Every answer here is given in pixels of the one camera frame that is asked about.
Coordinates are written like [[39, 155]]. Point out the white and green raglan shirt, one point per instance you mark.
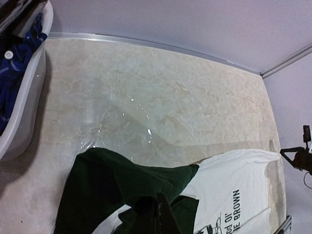
[[224, 194]]

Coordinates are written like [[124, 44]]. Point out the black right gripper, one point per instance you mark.
[[303, 161]]

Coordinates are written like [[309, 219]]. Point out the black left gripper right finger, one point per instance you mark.
[[166, 222]]

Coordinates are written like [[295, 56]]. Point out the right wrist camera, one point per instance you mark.
[[307, 137]]

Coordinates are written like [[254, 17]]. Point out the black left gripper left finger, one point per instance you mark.
[[146, 216]]

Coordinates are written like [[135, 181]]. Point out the right aluminium corner post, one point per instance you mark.
[[288, 61]]

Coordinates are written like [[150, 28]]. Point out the blue plaid garment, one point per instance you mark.
[[14, 58]]

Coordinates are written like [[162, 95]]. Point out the grey garment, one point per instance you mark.
[[17, 16]]

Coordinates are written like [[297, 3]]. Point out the aluminium front rail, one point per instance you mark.
[[286, 226]]

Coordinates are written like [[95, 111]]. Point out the white plastic laundry basket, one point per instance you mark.
[[18, 133]]

